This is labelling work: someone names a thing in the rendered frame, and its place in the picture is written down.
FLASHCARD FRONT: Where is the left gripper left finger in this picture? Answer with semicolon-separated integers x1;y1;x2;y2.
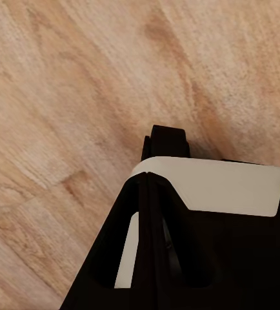
60;172;157;310

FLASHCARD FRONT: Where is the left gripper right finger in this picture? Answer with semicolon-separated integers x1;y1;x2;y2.
147;172;256;310

